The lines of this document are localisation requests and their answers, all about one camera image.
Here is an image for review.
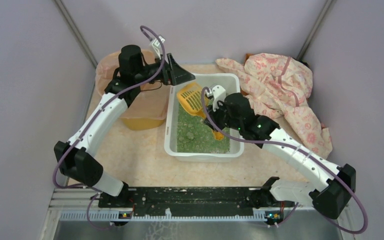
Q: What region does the yellow plastic litter scoop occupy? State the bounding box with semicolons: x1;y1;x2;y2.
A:
176;82;225;142

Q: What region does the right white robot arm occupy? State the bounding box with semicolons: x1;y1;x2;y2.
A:
201;89;357;220

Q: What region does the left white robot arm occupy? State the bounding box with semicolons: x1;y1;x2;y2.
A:
54;44;196;205

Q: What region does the white plastic litter box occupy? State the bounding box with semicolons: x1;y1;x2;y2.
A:
164;73;254;163

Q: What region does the green cat litter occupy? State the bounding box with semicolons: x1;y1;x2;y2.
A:
176;105;230;154

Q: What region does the yellow bin with pink bag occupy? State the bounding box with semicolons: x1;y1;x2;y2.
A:
95;52;170;131

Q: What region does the cream pink cartoon cloth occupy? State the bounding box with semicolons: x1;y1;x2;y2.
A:
215;53;333;158

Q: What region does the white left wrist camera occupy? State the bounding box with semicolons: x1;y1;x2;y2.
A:
149;35;165;59

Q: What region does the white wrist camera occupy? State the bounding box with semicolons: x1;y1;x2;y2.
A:
205;84;227;112
149;35;165;59

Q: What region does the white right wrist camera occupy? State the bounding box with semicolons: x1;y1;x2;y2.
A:
205;84;227;112

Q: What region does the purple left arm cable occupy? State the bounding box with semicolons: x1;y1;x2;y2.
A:
52;25;167;231

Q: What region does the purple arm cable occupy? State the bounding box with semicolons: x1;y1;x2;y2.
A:
200;86;369;235
52;25;167;231

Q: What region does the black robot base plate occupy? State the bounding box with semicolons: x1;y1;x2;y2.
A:
98;187;295;217

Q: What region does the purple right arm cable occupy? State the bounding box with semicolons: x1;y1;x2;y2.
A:
200;86;369;235

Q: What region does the aluminium frame rail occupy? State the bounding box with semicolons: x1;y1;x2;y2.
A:
49;188;317;223

